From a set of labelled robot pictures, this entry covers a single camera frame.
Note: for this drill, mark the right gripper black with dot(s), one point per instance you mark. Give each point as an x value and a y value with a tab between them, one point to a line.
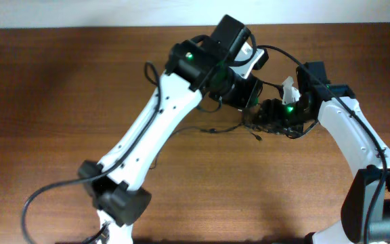
284	123

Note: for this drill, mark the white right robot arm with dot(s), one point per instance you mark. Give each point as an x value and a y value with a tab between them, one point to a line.
365	212

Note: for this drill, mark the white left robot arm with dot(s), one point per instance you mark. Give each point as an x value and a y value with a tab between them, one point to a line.
219	66

